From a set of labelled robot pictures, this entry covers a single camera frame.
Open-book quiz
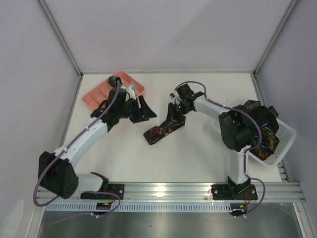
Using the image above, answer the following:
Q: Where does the pile of dark ties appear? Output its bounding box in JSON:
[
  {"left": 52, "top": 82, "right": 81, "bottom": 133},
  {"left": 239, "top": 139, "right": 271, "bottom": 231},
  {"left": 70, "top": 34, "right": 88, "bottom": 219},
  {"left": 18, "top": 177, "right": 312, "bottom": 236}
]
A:
[{"left": 243, "top": 100, "right": 280, "bottom": 161}]

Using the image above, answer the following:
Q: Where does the aluminium frame post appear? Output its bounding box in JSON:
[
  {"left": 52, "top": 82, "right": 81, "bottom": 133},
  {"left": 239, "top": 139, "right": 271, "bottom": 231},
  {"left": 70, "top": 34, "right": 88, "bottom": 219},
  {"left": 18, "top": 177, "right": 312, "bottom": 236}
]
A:
[
  {"left": 253, "top": 0, "right": 300, "bottom": 77},
  {"left": 36, "top": 0, "right": 83, "bottom": 79}
]

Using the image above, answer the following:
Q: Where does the pink compartment organizer tray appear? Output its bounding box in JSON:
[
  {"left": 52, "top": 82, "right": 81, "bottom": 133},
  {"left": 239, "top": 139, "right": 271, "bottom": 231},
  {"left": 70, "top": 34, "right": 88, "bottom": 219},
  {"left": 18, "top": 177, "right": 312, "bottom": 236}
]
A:
[{"left": 82, "top": 70, "right": 145, "bottom": 111}]

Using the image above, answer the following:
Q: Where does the rolled black yellow tie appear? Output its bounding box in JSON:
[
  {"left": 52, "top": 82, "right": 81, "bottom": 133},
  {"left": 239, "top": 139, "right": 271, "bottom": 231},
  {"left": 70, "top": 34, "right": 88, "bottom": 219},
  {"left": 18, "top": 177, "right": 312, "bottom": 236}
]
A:
[{"left": 107, "top": 76, "right": 123, "bottom": 87}]

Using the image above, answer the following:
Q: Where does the dark red patterned tie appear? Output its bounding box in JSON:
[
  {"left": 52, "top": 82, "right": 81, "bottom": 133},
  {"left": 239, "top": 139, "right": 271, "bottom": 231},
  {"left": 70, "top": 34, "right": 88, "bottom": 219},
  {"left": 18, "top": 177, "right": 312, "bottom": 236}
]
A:
[{"left": 143, "top": 121, "right": 185, "bottom": 145}]

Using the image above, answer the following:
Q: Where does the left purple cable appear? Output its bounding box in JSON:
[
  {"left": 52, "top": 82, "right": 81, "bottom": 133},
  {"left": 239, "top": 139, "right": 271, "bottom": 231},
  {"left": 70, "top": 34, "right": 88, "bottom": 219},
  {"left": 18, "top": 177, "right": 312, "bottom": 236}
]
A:
[{"left": 33, "top": 84, "right": 124, "bottom": 225}]

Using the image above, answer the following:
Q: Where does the white slotted cable duct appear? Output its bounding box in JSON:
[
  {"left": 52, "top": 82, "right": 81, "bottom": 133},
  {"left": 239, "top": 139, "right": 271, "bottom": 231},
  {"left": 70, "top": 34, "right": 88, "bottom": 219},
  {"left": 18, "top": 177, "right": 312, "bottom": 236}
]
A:
[{"left": 46, "top": 202, "right": 232, "bottom": 213}]

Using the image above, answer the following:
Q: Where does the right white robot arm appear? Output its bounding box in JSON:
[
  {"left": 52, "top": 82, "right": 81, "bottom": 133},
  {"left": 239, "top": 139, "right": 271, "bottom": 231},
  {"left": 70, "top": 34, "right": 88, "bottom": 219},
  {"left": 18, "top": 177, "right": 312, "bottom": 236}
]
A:
[{"left": 158, "top": 82, "right": 262, "bottom": 200}]

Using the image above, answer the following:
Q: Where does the right aluminium frame post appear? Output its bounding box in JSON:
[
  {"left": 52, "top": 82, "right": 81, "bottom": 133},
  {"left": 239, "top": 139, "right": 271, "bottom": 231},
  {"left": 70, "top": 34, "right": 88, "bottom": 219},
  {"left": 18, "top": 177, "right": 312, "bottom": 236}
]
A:
[{"left": 253, "top": 0, "right": 300, "bottom": 77}]

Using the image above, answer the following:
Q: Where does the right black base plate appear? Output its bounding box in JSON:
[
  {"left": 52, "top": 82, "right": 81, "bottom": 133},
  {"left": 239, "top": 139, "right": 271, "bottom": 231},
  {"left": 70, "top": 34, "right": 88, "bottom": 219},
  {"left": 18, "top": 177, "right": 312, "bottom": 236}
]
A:
[{"left": 211, "top": 183, "right": 258, "bottom": 201}]

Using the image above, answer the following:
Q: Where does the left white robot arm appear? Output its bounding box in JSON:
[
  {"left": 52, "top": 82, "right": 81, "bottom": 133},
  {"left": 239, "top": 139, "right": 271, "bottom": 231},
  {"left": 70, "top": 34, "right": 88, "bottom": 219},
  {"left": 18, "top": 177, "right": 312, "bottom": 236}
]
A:
[{"left": 37, "top": 87, "right": 157, "bottom": 199}]

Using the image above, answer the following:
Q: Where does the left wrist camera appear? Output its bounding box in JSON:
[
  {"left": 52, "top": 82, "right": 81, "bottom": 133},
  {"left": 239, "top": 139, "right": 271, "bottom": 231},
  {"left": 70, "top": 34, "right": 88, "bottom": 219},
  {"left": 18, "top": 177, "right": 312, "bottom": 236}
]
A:
[{"left": 125, "top": 84, "right": 137, "bottom": 100}]

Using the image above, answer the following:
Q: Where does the white plastic basket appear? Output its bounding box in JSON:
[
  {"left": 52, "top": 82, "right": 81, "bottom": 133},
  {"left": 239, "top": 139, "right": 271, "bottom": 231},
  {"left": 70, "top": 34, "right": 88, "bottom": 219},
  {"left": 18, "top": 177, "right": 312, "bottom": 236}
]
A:
[{"left": 215, "top": 97, "right": 297, "bottom": 169}]

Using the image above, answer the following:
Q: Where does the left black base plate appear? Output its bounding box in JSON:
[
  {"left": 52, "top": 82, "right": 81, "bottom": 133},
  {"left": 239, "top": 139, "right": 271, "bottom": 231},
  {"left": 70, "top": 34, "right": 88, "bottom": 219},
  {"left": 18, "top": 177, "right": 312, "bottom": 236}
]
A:
[{"left": 80, "top": 183, "right": 125, "bottom": 200}]

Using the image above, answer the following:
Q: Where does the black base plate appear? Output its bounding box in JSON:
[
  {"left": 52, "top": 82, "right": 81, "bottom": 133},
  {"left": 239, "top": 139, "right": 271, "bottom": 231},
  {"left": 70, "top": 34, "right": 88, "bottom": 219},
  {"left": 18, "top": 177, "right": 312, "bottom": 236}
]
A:
[
  {"left": 211, "top": 183, "right": 258, "bottom": 201},
  {"left": 80, "top": 183, "right": 125, "bottom": 200}
]

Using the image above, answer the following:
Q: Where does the left aluminium frame post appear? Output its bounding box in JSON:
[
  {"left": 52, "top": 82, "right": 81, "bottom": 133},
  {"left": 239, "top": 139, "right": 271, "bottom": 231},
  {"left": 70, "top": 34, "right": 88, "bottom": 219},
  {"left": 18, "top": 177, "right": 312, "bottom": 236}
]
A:
[{"left": 36, "top": 0, "right": 83, "bottom": 79}]

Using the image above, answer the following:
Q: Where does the aluminium front rail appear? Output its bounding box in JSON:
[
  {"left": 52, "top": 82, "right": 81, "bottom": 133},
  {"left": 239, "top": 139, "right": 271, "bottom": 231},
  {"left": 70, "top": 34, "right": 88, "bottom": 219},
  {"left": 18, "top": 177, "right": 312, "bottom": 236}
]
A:
[{"left": 34, "top": 181, "right": 307, "bottom": 203}]

